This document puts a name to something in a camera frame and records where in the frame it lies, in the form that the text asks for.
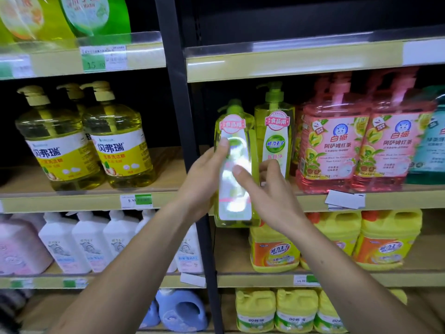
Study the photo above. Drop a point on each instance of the person's left forearm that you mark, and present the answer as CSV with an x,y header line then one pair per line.
x,y
121,274

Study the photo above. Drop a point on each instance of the blank white shelf label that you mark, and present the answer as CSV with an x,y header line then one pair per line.
x,y
424,52

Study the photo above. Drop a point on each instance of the round green hand wash bottle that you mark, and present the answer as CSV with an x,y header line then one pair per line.
x,y
97,13

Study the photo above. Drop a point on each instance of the plain white label card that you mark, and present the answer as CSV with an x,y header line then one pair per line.
x,y
193,280
345,199

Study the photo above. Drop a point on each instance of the person's right hand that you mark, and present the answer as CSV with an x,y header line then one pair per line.
x,y
274,201

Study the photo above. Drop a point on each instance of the yellow orange detergent jug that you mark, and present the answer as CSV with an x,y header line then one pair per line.
x,y
386,243
274,250
342,229

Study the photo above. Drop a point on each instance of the teal green detergent bottle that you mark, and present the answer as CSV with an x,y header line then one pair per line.
x,y
431,153

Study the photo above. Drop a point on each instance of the wooden shelf rack black frame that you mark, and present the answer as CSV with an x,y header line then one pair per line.
x,y
167,173

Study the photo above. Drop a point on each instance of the light blue detergent jug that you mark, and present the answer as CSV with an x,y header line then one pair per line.
x,y
151,316
180,311

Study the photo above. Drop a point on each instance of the yellow dish soap pump bottle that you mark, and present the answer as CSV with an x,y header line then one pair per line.
x,y
74,92
62,159
121,156

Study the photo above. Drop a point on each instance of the slim green dish soap bottle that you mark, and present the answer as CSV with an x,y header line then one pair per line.
x,y
236,201

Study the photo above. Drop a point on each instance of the person's left hand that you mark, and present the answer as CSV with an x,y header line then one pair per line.
x,y
201,184

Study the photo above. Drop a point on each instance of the round yellow hand wash bottle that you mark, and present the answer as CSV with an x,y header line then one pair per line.
x,y
41,17

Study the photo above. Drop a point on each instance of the white baby label bottle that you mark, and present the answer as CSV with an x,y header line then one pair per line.
x,y
92,243
62,246
120,233

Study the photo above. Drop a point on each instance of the person's right forearm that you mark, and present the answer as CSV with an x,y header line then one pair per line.
x,y
354,281

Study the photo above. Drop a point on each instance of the green white price tag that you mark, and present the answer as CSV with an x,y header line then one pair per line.
x,y
75,283
307,280
136,201
22,283
103,58
17,67

